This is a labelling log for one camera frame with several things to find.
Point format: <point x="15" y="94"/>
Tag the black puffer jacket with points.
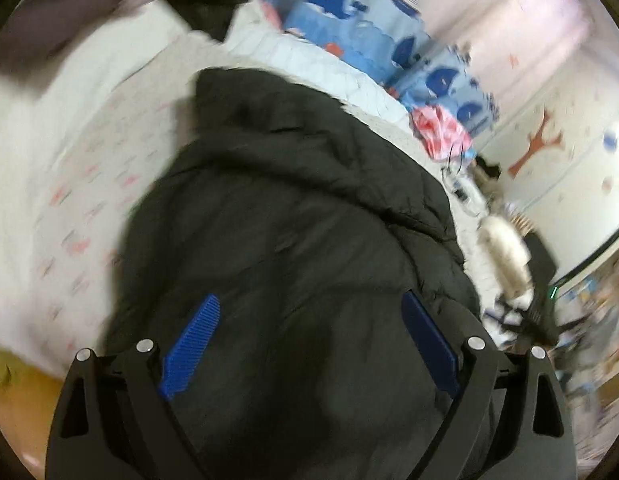
<point x="309" y="228"/>

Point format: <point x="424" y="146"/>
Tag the white power strip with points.
<point x="463" y="188"/>

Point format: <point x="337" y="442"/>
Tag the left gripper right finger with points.
<point x="533" y="437"/>

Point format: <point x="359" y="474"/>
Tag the whale print curtain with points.
<point x="479" y="59"/>

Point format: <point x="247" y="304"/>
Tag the pink checkered plastic bag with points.
<point x="442" y="136"/>

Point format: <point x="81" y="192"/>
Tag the white striped quilt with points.
<point x="250" y="35"/>

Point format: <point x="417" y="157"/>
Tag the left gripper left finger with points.
<point x="113" y="419"/>

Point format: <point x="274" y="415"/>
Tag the cherry print bed sheet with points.
<point x="132" y="142"/>

